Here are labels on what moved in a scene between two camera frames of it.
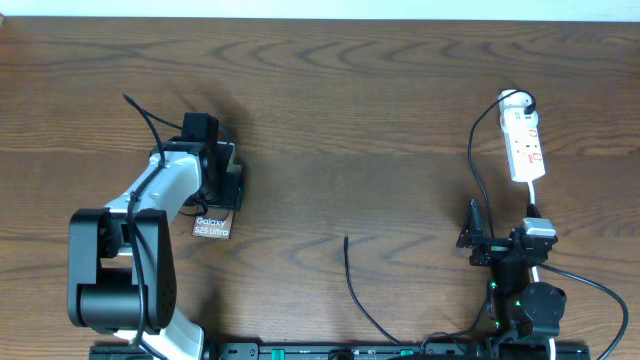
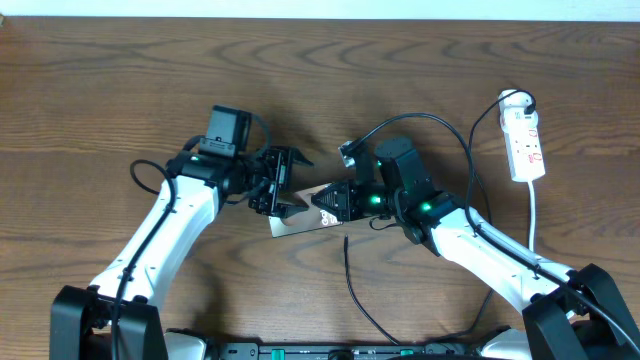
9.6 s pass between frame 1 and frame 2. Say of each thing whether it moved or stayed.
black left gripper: moved
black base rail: stayed
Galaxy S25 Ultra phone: moved
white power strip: stayed
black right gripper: moved
